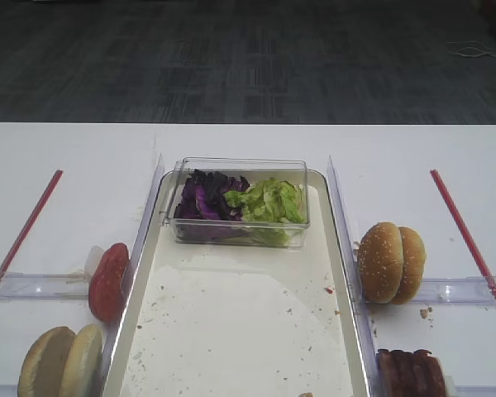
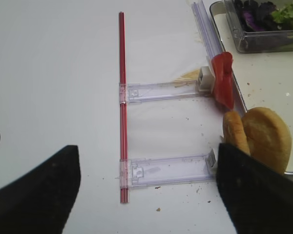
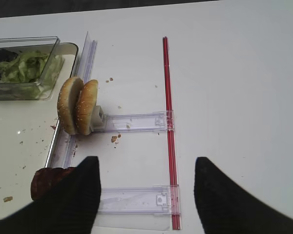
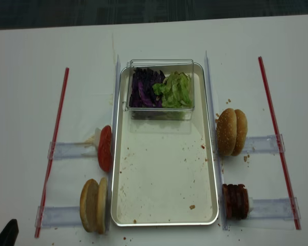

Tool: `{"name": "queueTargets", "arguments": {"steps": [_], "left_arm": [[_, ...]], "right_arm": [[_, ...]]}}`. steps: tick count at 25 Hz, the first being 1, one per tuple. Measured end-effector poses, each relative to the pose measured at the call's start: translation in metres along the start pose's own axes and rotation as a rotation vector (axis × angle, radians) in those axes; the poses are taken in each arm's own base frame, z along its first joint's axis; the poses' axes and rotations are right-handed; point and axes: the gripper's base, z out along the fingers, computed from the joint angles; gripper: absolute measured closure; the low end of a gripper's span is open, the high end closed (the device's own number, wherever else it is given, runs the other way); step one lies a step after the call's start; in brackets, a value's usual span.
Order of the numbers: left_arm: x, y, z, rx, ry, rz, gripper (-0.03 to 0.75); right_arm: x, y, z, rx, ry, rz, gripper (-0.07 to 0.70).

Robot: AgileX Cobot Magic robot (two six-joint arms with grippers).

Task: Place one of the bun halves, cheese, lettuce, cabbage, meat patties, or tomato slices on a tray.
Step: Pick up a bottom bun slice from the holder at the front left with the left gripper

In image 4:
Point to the red strip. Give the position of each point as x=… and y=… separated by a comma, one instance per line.
x=282, y=155
x=49, y=165

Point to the clear plastic container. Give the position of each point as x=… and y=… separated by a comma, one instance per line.
x=167, y=66

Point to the sesame top bun right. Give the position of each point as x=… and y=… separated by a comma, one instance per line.
x=241, y=132

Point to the stacked brown meat patties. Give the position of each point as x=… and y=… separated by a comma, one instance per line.
x=236, y=201

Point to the bun slice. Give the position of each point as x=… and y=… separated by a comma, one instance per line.
x=88, y=205
x=101, y=205

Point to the shredded purple cabbage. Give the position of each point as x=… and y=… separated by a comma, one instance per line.
x=142, y=92

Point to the upper left clear holder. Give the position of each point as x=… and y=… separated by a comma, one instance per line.
x=67, y=150

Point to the clear holder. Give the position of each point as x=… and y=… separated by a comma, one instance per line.
x=281, y=208
x=67, y=150
x=48, y=217
x=271, y=144

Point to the upper right clear holder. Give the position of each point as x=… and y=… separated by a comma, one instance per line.
x=271, y=144

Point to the right red strip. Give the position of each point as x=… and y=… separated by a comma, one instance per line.
x=282, y=155

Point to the lower right clear holder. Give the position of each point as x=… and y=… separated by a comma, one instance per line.
x=281, y=208

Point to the left red strip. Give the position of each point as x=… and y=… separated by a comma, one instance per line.
x=49, y=165

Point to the lower left clear holder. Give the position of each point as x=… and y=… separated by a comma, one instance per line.
x=48, y=217

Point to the red tomato slices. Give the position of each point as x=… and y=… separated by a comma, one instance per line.
x=104, y=149

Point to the shredded green lettuce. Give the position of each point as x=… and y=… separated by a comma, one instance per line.
x=174, y=91

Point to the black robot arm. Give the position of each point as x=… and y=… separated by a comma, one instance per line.
x=9, y=234

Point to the sesame top bun left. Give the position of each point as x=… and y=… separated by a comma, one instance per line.
x=226, y=131

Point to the white metal tray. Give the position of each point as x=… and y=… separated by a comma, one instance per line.
x=164, y=173

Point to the sesame bun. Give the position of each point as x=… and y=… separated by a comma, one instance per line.
x=226, y=131
x=241, y=132

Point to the right long clear rail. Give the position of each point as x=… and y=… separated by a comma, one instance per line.
x=212, y=110

